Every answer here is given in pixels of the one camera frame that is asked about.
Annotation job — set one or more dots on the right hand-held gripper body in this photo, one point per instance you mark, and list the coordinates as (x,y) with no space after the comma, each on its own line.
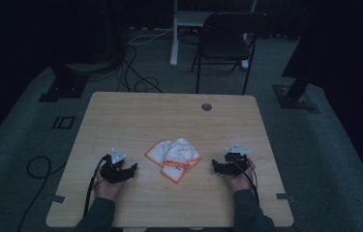
(235,161)

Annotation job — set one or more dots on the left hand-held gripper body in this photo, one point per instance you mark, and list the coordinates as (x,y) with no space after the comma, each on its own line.
(114,167)

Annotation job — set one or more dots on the white cloth with orange edge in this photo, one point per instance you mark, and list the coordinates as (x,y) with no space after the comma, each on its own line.
(174,159)

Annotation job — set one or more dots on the person's right hand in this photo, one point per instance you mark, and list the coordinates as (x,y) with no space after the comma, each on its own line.
(241,182)

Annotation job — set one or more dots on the person's left hand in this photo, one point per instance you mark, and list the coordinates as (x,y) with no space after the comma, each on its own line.
(106,190)

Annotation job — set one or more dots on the grey table grommet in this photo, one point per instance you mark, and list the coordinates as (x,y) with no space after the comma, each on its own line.
(206,107)

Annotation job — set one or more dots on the grey tape strip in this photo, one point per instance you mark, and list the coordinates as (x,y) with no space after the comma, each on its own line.
(284,196)
(58,199)

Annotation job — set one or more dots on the grey round stand base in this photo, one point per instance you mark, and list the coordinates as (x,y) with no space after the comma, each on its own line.
(87,67)

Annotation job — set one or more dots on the black folding chair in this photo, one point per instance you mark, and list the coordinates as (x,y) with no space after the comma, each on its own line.
(224,45)

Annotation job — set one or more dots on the black stand with base plate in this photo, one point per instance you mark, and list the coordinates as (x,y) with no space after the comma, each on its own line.
(293,96)
(64,87)

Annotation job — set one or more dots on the white desk frame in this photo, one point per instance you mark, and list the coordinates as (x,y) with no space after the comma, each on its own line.
(182,19)

